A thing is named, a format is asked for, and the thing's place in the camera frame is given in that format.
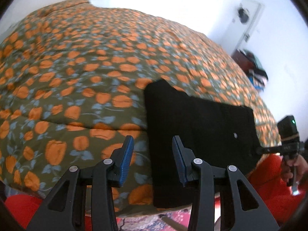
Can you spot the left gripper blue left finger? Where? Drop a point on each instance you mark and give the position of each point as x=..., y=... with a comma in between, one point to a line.
x=64, y=207

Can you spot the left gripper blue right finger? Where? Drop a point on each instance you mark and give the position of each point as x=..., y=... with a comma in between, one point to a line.
x=222, y=197

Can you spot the black pants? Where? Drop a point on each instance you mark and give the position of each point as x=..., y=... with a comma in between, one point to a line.
x=218, y=133

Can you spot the right hand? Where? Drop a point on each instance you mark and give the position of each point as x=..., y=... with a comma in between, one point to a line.
x=296, y=170

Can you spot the red garment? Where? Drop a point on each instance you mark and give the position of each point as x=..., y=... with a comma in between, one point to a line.
x=269, y=180

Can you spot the pink patterned rug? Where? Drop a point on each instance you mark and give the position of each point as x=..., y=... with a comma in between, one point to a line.
x=174, y=220

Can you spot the pile of clothes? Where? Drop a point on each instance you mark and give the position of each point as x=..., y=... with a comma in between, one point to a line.
x=256, y=74

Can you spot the dark brown wooden cabinet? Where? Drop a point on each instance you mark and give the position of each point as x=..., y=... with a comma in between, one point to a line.
x=244, y=63

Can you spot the green orange floral bedspread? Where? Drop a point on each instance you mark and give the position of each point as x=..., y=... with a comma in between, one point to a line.
x=72, y=81

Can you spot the dark items hanging on door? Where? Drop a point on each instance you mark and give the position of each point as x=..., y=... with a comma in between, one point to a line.
x=243, y=15

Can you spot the white door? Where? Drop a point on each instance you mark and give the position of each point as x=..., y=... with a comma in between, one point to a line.
x=233, y=34

